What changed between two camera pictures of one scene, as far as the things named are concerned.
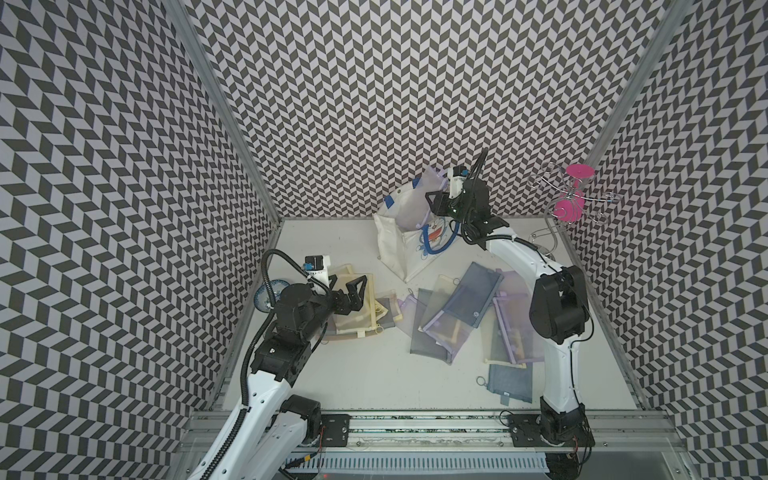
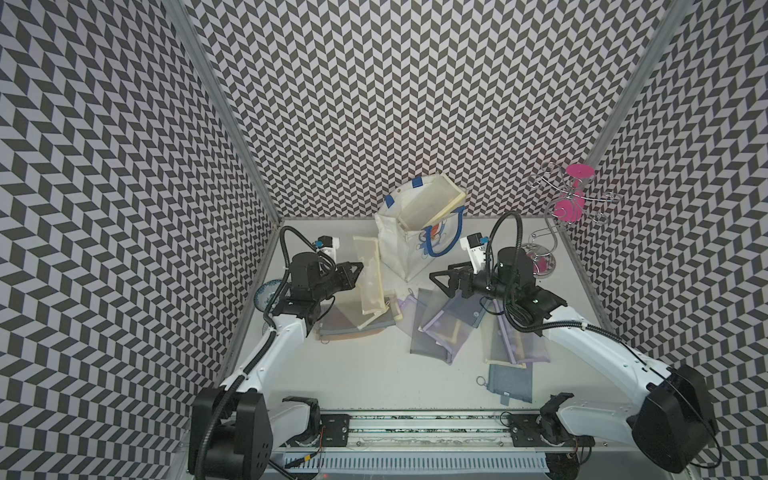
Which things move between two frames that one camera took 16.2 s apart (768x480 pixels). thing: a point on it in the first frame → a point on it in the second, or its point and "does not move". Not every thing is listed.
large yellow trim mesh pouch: (368, 316) → (428, 201)
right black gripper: (438, 203) → (465, 272)
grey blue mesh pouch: (474, 294) does not move
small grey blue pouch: (510, 382) does not move
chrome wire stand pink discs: (574, 206) does not move
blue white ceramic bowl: (261, 297) does not move
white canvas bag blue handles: (402, 248) does not move
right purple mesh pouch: (514, 314) does not move
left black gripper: (354, 298) → (347, 277)
